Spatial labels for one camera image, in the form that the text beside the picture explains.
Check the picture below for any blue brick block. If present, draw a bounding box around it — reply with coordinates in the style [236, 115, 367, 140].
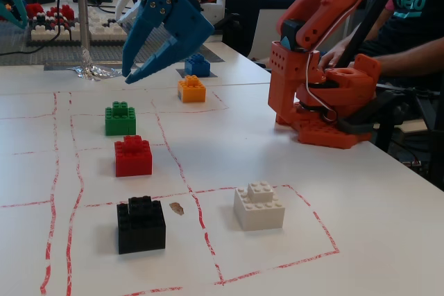
[184, 53, 212, 78]

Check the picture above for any black chair frame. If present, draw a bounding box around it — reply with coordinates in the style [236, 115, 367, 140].
[376, 82, 444, 186]

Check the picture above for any person's left forearm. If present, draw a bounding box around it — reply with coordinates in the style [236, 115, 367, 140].
[373, 37, 444, 78]

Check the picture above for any white brick block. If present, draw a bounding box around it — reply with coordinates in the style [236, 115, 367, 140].
[232, 181, 287, 232]

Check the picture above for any black table clamp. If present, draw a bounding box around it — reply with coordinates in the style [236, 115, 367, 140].
[336, 87, 410, 136]

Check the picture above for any small electronics board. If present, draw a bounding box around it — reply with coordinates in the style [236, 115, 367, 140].
[402, 159, 433, 175]

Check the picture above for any white red servo cable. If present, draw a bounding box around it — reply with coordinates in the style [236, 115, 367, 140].
[305, 0, 377, 120]

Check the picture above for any red brick block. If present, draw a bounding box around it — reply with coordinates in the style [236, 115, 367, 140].
[114, 134, 153, 177]

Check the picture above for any black office chair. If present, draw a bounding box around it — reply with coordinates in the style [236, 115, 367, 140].
[221, 0, 267, 58]

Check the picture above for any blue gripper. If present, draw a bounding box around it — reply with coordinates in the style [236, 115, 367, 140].
[125, 0, 214, 85]

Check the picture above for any person in dark shirt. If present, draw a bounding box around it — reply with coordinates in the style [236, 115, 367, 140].
[360, 0, 444, 54]

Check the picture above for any teal robot gripper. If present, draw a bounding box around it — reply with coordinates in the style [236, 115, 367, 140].
[0, 0, 28, 30]

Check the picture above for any green brick block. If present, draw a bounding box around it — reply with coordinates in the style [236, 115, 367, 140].
[105, 101, 137, 137]

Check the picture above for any person's right hand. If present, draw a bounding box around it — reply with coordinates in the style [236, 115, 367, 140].
[317, 37, 352, 69]

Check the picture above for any grey studded baseplate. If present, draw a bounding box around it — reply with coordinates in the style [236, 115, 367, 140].
[0, 17, 223, 67]

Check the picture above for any orange brick block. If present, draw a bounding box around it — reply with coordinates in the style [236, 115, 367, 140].
[177, 74, 207, 103]

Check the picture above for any black brick block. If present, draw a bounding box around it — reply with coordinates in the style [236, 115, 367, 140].
[117, 195, 167, 254]

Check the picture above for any crumpled aluminium foil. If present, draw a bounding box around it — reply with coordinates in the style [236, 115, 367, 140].
[71, 48, 124, 82]

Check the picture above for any metal pole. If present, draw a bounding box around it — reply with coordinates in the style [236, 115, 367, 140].
[76, 0, 92, 51]

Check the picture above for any black slanted pole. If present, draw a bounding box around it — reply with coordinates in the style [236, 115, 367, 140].
[335, 0, 403, 69]

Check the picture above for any white red black brick build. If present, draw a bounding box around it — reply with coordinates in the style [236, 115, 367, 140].
[26, 2, 130, 47]

